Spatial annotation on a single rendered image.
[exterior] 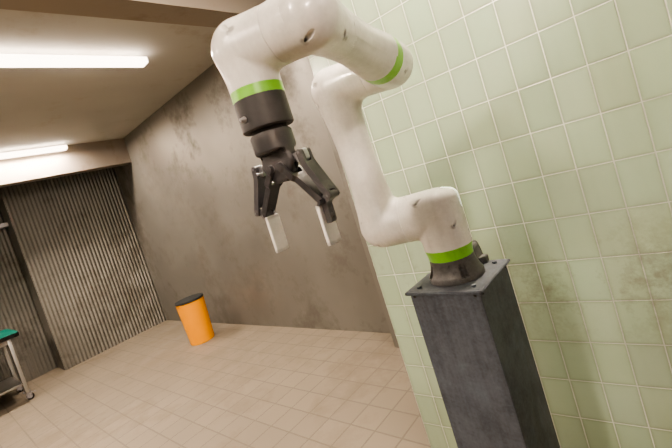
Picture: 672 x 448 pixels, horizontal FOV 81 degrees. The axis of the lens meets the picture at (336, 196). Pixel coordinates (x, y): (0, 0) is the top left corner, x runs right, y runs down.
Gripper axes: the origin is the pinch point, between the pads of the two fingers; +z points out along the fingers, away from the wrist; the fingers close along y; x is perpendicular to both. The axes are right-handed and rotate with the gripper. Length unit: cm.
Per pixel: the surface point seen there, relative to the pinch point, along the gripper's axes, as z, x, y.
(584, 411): 100, -96, -9
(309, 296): 113, -227, 273
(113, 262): 27, -183, 672
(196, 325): 127, -177, 443
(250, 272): 80, -228, 368
